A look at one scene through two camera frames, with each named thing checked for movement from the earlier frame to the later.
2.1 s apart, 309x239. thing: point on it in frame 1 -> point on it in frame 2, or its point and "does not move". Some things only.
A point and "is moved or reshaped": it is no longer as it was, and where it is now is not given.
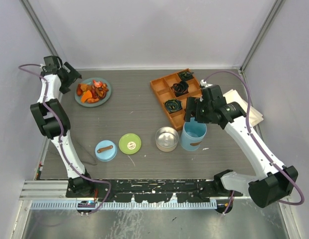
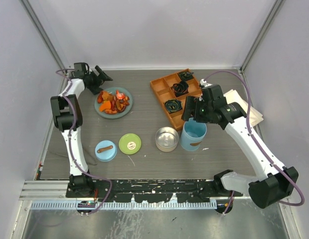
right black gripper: (192, 103) does not move
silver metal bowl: (166, 139) does not move
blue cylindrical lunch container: (193, 133) does not move
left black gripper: (73, 75) -> (99, 79)
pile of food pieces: (91, 93) is moved or reshaped
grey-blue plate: (89, 79) is moved or reshaped
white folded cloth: (231, 96) does not move
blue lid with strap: (105, 151) does not move
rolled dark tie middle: (180, 88) does not move
